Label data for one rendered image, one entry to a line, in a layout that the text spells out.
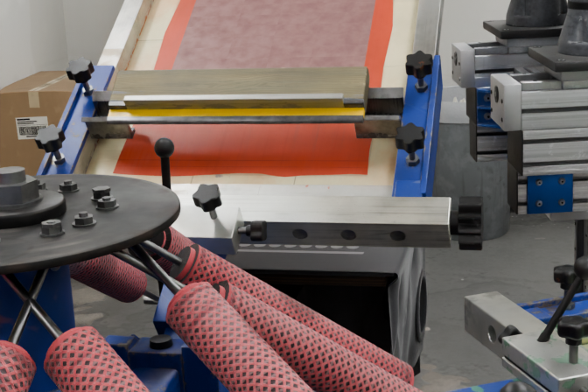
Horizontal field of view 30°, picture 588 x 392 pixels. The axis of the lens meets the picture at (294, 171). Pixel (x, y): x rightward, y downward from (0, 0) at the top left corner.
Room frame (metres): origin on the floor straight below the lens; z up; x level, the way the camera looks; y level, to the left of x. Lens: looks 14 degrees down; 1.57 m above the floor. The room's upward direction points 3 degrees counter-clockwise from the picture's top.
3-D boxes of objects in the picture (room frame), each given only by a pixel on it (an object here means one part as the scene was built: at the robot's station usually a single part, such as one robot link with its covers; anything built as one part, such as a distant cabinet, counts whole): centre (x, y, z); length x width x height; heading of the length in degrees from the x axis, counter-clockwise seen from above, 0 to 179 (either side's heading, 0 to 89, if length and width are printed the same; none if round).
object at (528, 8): (2.60, -0.60, 1.31); 0.15 x 0.15 x 0.10
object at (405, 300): (1.99, -0.18, 0.79); 0.46 x 0.09 x 0.33; 167
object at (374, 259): (2.04, 0.00, 0.95); 0.48 x 0.44 x 0.01; 167
